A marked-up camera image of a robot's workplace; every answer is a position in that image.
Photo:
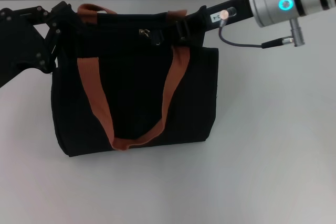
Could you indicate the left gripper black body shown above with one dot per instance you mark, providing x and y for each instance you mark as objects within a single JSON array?
[{"x": 18, "y": 40}]

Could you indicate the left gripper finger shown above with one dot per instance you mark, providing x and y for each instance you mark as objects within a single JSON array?
[
  {"x": 56, "y": 9},
  {"x": 52, "y": 48}
]

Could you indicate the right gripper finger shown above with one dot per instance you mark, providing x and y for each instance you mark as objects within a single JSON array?
[
  {"x": 191, "y": 15},
  {"x": 184, "y": 31}
]

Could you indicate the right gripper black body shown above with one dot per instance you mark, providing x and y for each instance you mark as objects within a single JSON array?
[{"x": 231, "y": 11}]

